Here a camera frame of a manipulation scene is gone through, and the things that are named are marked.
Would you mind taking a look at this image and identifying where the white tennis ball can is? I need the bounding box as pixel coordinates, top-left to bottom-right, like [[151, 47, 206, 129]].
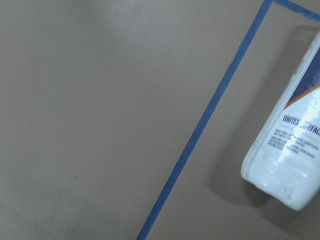
[[240, 35, 320, 211]]

